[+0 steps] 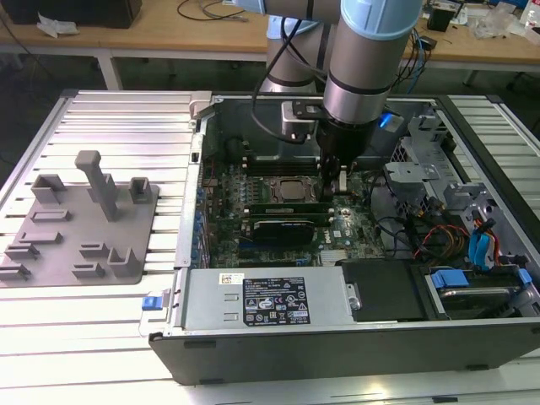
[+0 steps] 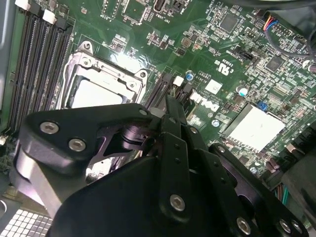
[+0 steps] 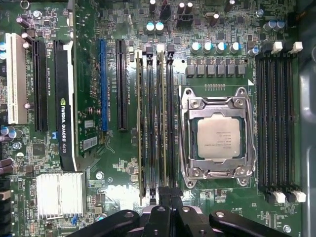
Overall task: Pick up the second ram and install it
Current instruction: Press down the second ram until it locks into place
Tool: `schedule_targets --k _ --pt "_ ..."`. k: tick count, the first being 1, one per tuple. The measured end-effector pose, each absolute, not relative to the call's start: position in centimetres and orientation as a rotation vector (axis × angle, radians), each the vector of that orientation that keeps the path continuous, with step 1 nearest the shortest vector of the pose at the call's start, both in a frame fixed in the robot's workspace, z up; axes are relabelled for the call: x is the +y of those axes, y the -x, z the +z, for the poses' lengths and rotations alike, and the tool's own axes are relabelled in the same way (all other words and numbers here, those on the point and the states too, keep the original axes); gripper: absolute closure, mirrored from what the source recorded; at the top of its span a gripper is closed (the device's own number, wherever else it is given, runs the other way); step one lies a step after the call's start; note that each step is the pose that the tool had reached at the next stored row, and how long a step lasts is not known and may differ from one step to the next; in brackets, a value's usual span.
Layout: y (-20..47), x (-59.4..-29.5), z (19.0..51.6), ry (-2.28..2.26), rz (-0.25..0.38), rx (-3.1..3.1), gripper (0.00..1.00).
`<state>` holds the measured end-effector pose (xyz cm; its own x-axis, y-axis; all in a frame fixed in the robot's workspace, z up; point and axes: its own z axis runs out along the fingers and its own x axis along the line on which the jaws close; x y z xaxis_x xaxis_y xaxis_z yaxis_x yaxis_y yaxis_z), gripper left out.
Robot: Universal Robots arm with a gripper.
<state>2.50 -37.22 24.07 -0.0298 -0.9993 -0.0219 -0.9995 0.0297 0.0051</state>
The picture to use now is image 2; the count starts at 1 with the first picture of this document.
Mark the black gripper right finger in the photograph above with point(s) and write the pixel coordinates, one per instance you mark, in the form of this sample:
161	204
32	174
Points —
197	143

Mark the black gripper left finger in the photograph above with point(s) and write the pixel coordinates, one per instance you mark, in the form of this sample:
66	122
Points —
61	128

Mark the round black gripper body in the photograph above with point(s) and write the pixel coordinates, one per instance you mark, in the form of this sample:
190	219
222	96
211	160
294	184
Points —
118	202

